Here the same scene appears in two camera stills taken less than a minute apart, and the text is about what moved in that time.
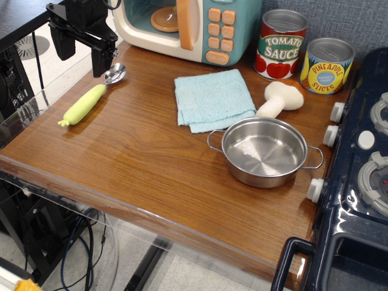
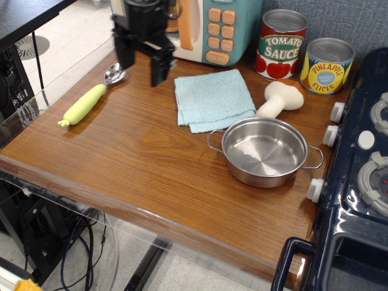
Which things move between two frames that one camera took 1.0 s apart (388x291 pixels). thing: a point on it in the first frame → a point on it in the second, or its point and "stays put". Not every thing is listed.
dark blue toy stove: (349, 251) stays put
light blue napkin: (213, 101) stays put
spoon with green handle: (114, 73) stays put
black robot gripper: (86, 20) → (143, 26)
